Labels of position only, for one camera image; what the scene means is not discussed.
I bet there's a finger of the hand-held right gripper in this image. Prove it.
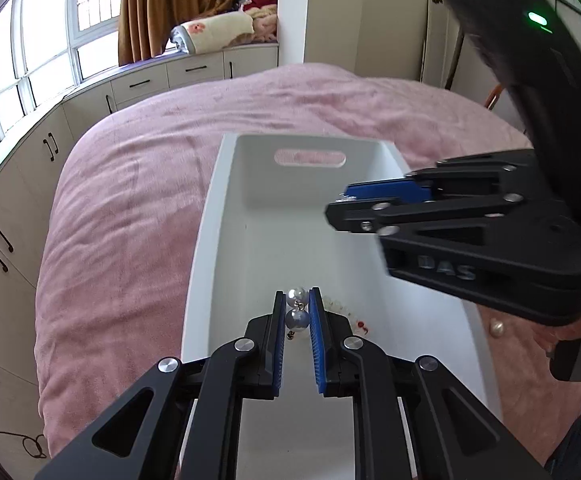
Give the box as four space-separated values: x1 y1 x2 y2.
325 192 527 237
343 148 542 202

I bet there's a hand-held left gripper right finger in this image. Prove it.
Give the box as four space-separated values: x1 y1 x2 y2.
309 287 552 480

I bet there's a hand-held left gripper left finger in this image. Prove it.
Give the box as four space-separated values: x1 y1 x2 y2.
35 290 288 480

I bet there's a pearl drop earring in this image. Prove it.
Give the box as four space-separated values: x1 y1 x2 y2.
285 286 310 342

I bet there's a white storage box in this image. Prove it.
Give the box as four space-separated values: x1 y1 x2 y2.
180 132 502 480

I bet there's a person's right hand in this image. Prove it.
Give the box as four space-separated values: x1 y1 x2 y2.
532 320 581 357

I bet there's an orange wooden chair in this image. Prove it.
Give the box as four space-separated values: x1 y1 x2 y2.
484 82 507 111

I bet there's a white wardrobe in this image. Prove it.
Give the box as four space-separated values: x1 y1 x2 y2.
419 0 491 107

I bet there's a pink fluffy blanket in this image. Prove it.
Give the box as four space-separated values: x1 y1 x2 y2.
250 4 279 44

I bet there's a pink bed blanket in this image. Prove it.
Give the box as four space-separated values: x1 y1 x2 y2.
35 62 571 461

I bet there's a rolled cream floral blanket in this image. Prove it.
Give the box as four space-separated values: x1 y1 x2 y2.
170 12 256 54

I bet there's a brown curtain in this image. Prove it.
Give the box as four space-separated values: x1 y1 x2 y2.
119 0 280 67

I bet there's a white low cabinet row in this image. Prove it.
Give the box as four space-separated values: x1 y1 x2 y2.
0 42 280 456

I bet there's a white framed bay window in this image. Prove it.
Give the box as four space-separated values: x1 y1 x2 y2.
0 0 127 173

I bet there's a black cable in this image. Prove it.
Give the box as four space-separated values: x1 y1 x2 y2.
0 400 48 461

